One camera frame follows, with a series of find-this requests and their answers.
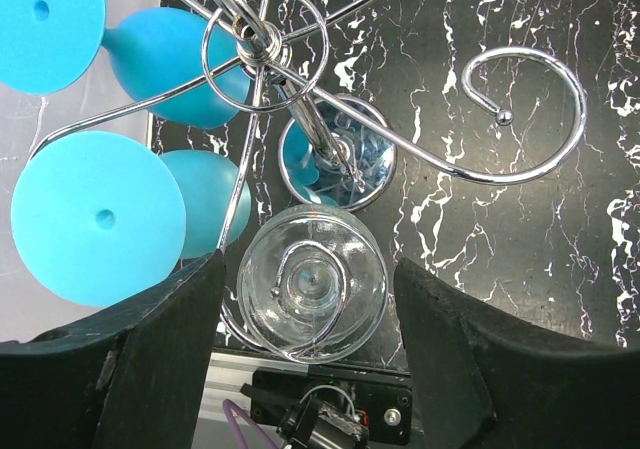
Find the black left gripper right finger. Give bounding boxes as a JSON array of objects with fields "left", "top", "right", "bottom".
[{"left": 393, "top": 258, "right": 639, "bottom": 448}]

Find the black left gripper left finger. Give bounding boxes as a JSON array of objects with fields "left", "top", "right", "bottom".
[{"left": 1, "top": 252, "right": 226, "bottom": 448}]

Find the blue wine glass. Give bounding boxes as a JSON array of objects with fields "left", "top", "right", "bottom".
[
  {"left": 10, "top": 131, "right": 239, "bottom": 307},
  {"left": 0, "top": 0, "right": 252, "bottom": 130}
]

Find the wide clear wine glass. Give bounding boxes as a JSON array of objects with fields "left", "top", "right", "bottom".
[{"left": 236, "top": 204, "right": 390, "bottom": 364}]

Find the chrome wine glass rack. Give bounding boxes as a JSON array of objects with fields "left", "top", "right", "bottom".
[{"left": 36, "top": 0, "right": 587, "bottom": 245}]

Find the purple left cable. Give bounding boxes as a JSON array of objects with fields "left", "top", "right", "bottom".
[{"left": 222, "top": 398, "right": 276, "bottom": 449}]

